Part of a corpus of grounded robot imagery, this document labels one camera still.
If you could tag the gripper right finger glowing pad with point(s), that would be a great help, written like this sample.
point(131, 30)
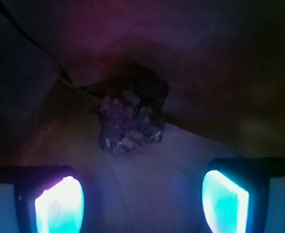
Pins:
point(244, 195)

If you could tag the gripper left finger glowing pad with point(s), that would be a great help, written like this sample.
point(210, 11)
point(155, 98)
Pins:
point(40, 199)

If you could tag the dark purple rock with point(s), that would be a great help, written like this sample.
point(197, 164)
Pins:
point(131, 115)

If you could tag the brown paper bag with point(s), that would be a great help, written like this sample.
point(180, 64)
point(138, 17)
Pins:
point(224, 62)

